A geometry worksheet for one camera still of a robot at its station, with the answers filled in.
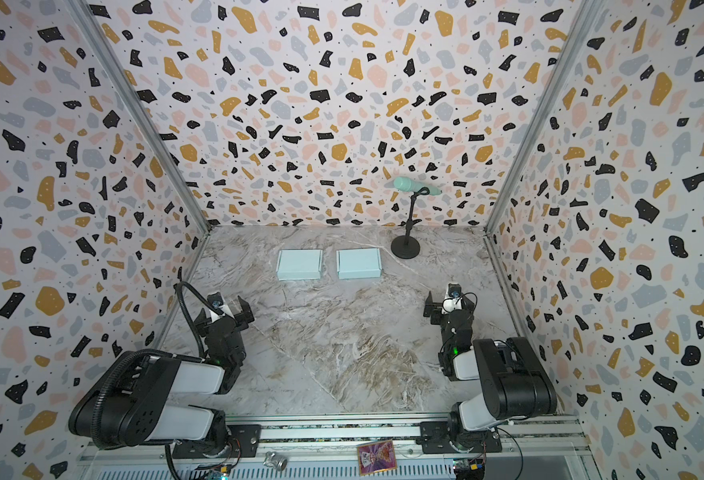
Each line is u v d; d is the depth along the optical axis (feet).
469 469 2.35
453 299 2.55
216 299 2.43
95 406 1.28
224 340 2.21
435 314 2.74
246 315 2.72
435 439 2.43
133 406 1.39
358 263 3.52
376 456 2.30
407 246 3.80
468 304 2.74
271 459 2.31
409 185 2.94
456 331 2.26
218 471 2.30
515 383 1.49
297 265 3.51
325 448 2.40
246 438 2.40
